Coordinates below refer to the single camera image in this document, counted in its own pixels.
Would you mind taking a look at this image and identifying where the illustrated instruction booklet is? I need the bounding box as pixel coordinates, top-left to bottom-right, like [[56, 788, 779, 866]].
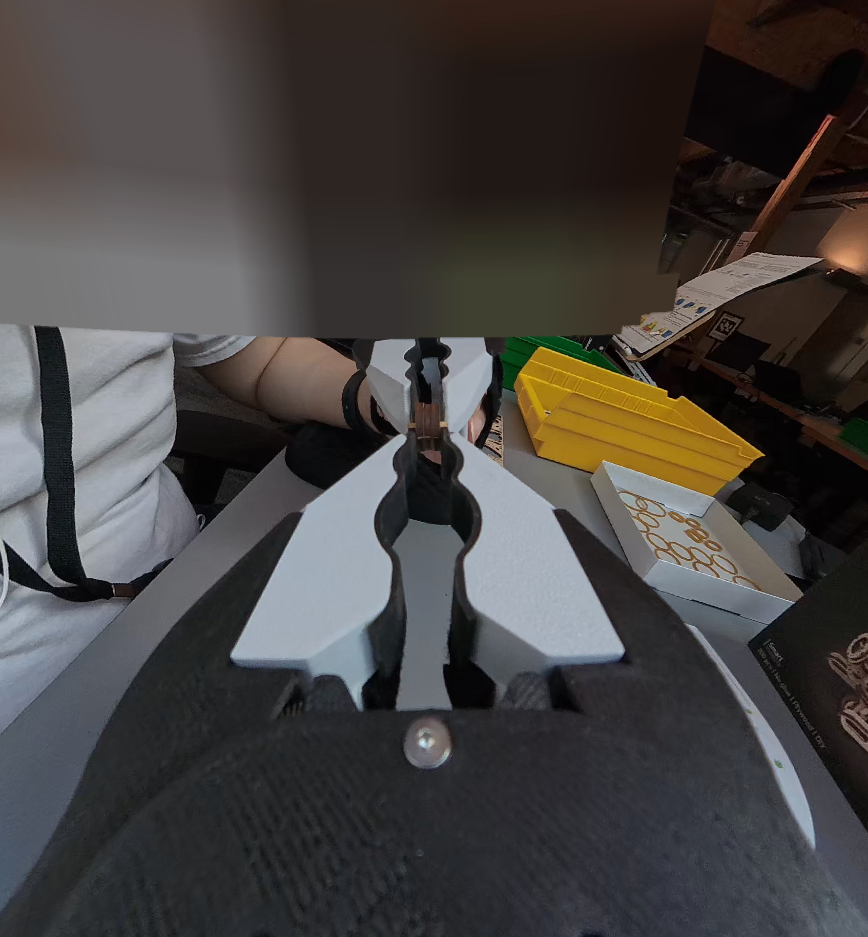
[[686, 622, 818, 852]]

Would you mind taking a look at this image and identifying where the black power adapter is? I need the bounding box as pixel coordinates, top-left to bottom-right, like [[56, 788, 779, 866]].
[[726, 482, 794, 533]]

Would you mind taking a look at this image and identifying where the black shoulder strap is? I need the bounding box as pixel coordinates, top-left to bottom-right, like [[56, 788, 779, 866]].
[[0, 326, 176, 603]]

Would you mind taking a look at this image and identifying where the dark wooden disc assembly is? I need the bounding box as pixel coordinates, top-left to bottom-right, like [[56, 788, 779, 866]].
[[412, 401, 447, 449]]

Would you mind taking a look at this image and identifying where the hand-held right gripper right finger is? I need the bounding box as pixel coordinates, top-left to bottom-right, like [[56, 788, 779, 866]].
[[441, 432, 627, 710]]

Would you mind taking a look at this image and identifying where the white instruction sheet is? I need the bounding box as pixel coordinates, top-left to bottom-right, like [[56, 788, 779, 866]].
[[616, 252, 825, 361]]

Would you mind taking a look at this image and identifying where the group of wooden rings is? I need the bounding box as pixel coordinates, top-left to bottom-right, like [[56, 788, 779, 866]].
[[620, 491, 762, 591]]

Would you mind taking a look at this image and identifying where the person's left forearm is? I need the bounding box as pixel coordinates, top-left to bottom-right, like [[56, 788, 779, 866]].
[[254, 338, 362, 427]]

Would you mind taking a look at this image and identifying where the black wristwatch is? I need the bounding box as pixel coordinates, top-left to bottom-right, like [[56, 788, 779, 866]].
[[340, 369, 385, 434]]

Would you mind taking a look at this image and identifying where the black model kit box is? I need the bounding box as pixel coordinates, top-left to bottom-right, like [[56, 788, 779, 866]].
[[746, 511, 868, 884]]

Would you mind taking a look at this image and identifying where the person's white shirt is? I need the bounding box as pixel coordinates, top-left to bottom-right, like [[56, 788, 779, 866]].
[[0, 326, 257, 767]]

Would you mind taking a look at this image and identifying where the white cardboard tray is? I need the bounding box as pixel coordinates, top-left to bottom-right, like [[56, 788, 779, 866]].
[[589, 460, 804, 625]]

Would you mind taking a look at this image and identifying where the black mesh wrist rest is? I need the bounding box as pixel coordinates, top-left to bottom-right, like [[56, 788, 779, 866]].
[[285, 420, 473, 526]]

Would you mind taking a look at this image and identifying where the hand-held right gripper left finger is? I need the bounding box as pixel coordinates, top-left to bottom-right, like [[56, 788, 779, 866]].
[[230, 430, 416, 710]]

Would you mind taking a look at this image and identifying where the yellow storage bin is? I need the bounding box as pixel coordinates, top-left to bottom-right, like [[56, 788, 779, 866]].
[[514, 347, 765, 497]]

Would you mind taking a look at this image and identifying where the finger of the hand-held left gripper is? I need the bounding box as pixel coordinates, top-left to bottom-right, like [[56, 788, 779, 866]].
[[367, 338, 419, 433], [440, 338, 496, 427]]

